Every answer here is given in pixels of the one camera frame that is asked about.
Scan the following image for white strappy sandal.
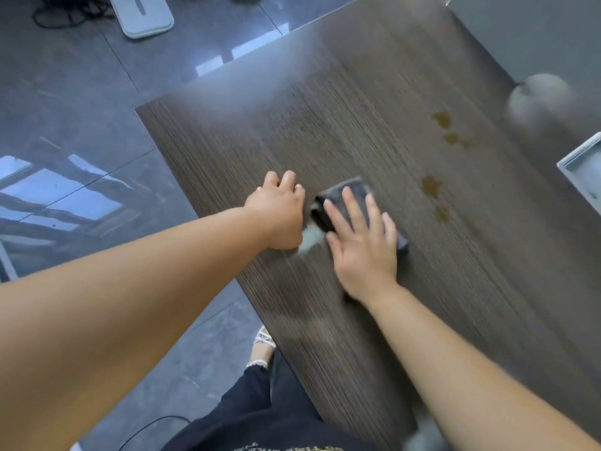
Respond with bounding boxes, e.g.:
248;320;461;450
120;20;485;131
246;325;277;370

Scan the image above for black tangled cables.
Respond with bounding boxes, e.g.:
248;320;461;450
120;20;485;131
31;0;116;29

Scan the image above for grey plastic tray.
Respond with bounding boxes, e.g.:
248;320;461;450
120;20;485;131
557;132;601;216

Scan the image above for person's left hand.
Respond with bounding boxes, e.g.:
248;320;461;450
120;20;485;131
243;170;306;251

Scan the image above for white round container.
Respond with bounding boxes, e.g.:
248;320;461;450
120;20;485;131
505;73;577;135

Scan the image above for person's black clothing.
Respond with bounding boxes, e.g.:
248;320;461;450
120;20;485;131
161;350;378;451

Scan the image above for person's right forearm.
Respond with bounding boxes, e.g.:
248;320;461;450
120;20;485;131
365;283;601;451

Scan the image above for person's right hand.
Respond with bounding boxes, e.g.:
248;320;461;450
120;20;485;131
323;186;399;308

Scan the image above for white flat mop head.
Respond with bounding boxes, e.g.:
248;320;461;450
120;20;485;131
109;0;175;40

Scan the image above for person's left forearm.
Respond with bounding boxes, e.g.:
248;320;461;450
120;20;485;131
0;205;266;451

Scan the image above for thin black cable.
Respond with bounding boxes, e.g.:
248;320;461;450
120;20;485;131
117;415;192;451

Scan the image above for white crumpled tissue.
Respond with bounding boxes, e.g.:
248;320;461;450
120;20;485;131
299;224;328;257

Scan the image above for grey cleaning cloth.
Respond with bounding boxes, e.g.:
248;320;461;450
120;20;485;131
311;177;409;259

